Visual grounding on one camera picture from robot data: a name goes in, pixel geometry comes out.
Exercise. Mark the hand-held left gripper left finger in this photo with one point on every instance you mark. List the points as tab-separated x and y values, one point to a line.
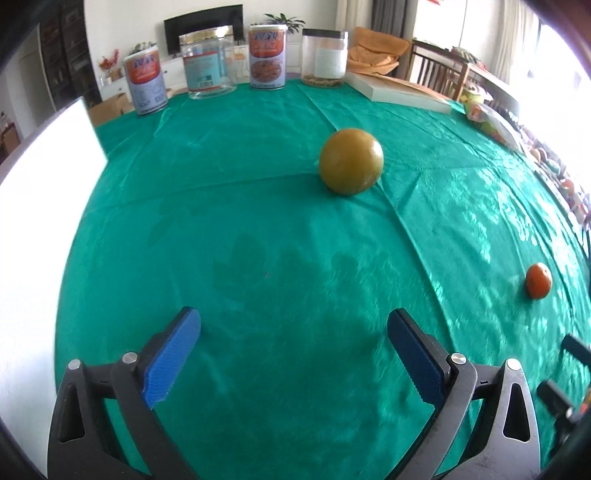
171	360

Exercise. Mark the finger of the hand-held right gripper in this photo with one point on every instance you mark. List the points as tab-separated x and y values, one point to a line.
577	349
557	400

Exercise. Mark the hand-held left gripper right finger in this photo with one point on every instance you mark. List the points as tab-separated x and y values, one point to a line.
418	362

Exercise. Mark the orange tangerine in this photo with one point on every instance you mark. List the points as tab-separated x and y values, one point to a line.
539	280

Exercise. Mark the round olive green pear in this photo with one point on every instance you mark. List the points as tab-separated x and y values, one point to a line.
351	161

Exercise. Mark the green tablecloth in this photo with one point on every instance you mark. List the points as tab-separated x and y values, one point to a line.
254	230

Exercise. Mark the small orange fruit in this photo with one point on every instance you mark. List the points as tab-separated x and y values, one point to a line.
568	188

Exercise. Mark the white board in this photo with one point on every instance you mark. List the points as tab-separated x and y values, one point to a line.
37	230

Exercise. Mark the plastic snack bag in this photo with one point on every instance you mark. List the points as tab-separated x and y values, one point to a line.
494	124

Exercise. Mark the brown cardboard box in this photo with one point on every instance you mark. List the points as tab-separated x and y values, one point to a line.
111	108

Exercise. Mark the white flat box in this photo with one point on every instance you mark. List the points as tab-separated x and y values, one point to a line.
399	94

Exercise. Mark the yellow pot with lid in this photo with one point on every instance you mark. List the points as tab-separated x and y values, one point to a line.
473	94

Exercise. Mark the red and white tin can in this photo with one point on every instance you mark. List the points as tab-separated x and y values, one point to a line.
145	81

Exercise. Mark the wooden slatted bench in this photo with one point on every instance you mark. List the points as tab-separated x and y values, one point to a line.
443	67

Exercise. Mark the clear jar with blue label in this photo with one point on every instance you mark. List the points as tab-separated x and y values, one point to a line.
205	64

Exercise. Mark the red flowers in vase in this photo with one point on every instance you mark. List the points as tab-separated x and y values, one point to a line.
108	64

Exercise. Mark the leafy potted plant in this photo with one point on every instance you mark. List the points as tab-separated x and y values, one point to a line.
143	47

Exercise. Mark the orange cushion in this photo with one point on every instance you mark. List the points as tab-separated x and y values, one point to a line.
376	50

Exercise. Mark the dark display cabinet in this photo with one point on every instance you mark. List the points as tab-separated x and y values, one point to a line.
69	60

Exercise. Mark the tin can with food picture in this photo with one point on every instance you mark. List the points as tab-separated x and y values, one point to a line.
268	57

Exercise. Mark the clear jar with black lid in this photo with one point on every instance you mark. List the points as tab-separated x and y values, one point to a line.
324	57

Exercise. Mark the black television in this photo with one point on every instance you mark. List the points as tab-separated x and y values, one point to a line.
203	21

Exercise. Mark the grey curtain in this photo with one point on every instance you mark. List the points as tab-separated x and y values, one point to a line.
392	18

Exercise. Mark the large green potted plant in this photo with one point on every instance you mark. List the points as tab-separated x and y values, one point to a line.
284	19

